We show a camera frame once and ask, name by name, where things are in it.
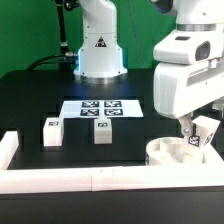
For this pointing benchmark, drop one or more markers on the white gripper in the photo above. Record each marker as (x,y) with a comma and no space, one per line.
(181,89)

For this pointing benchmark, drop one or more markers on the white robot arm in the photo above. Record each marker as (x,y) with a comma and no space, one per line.
(198,37)

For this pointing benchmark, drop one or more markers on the white U-shaped fence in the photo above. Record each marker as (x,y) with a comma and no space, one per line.
(101,178)

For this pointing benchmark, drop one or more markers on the white marker sheet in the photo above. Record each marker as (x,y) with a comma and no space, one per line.
(95,108)

